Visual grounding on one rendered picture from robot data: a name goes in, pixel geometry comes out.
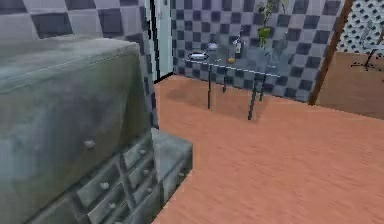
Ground green house plant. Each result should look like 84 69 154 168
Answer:
255 0 290 50

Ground clear glass vase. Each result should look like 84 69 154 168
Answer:
271 32 290 63

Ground pale room door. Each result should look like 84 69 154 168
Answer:
149 0 174 83

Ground grey-green chest of drawers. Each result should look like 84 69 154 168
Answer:
0 35 194 224

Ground glass table with black legs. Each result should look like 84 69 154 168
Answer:
183 37 294 122

